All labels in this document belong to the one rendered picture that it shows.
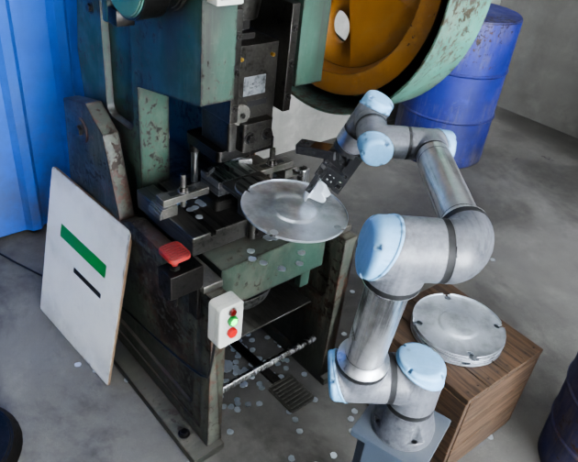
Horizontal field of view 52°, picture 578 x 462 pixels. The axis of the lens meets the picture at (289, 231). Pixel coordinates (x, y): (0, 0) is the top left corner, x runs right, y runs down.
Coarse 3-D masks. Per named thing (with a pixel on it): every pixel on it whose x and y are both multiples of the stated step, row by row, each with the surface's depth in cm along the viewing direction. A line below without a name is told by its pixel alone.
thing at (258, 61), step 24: (264, 48) 148; (240, 72) 147; (264, 72) 152; (240, 96) 151; (264, 96) 156; (216, 120) 157; (240, 120) 153; (264, 120) 156; (216, 144) 161; (240, 144) 156; (264, 144) 161
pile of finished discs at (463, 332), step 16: (416, 304) 191; (432, 304) 193; (448, 304) 193; (464, 304) 194; (480, 304) 195; (416, 320) 186; (432, 320) 186; (448, 320) 186; (464, 320) 187; (480, 320) 188; (496, 320) 189; (416, 336) 183; (432, 336) 180; (448, 336) 181; (464, 336) 181; (480, 336) 182; (496, 336) 183; (448, 352) 175; (464, 352) 176; (480, 352) 176; (496, 352) 177
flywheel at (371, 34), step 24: (336, 0) 171; (360, 0) 164; (384, 0) 158; (408, 0) 152; (432, 0) 143; (360, 24) 167; (384, 24) 160; (408, 24) 154; (432, 24) 145; (336, 48) 176; (360, 48) 169; (384, 48) 163; (408, 48) 152; (336, 72) 175; (360, 72) 167; (384, 72) 161; (408, 72) 160
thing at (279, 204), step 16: (272, 192) 162; (288, 192) 164; (256, 208) 155; (272, 208) 156; (288, 208) 156; (304, 208) 158; (320, 208) 160; (336, 208) 162; (256, 224) 149; (272, 224) 151; (288, 224) 152; (304, 224) 153; (320, 224) 154; (336, 224) 156; (288, 240) 146; (304, 240) 147; (320, 240) 147
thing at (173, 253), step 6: (162, 246) 142; (168, 246) 142; (174, 246) 143; (180, 246) 143; (162, 252) 140; (168, 252) 140; (174, 252) 140; (180, 252) 141; (186, 252) 141; (168, 258) 139; (174, 258) 138; (180, 258) 139; (186, 258) 140; (174, 264) 139
